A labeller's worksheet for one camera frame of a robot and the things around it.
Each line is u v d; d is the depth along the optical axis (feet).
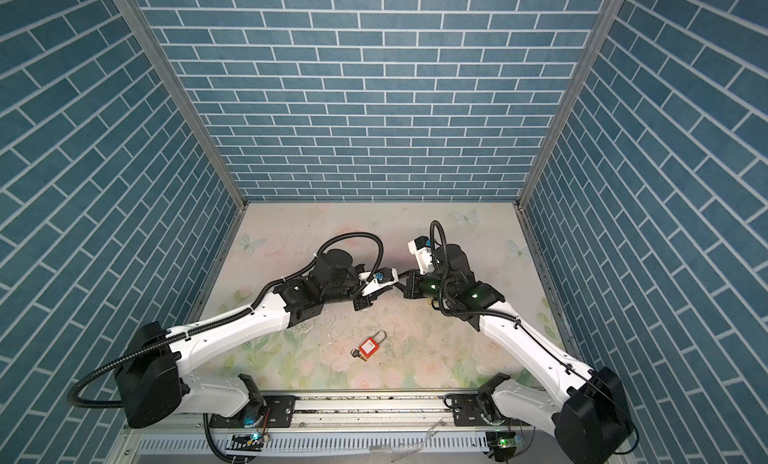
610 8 2.37
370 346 2.72
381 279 2.07
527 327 1.62
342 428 2.38
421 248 2.27
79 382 1.22
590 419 1.28
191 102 3.00
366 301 2.19
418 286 2.17
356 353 2.75
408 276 2.28
